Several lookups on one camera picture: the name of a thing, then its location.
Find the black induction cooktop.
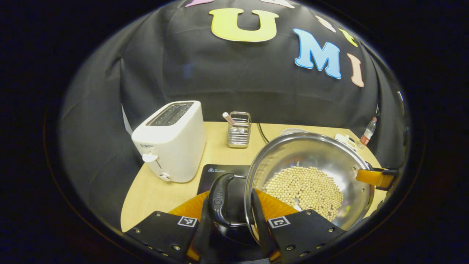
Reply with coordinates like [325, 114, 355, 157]
[197, 164, 257, 235]

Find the wire mesh utensil holder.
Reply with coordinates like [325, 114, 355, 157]
[227, 111, 252, 149]

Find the steel pot with black handles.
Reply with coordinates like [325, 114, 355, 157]
[207, 132, 376, 244]

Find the white toaster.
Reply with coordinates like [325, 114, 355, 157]
[131, 100, 206, 183]

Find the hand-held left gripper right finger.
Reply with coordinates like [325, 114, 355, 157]
[250, 188, 347, 263]

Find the black cable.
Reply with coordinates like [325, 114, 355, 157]
[256, 123, 270, 144]

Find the black backdrop cloth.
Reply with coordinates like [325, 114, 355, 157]
[59, 0, 409, 228]

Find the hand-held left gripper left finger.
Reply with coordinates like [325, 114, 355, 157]
[125, 190, 214, 263]

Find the white divided plate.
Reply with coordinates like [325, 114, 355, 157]
[334, 134, 358, 151]

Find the pile of soybeans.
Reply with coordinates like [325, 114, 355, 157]
[263, 166, 344, 222]

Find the clear water bottle red label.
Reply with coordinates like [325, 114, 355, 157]
[359, 117, 378, 147]

